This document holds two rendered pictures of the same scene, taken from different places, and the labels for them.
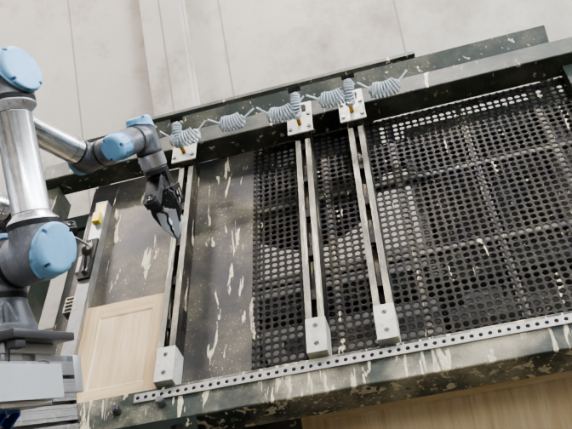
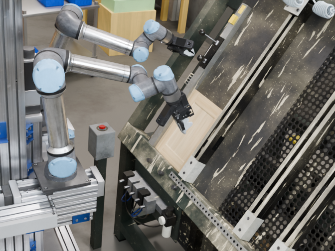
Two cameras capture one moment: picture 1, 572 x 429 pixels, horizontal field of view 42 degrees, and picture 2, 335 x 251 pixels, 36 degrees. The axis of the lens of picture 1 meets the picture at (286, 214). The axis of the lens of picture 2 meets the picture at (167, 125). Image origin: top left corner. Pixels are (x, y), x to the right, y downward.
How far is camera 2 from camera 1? 2.10 m
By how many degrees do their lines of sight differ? 62
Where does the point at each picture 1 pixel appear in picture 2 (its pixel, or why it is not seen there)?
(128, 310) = (205, 108)
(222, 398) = (193, 212)
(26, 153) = (51, 121)
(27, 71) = (51, 81)
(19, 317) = not seen: hidden behind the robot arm
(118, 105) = not seen: outside the picture
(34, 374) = (36, 222)
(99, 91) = not seen: outside the picture
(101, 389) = (170, 150)
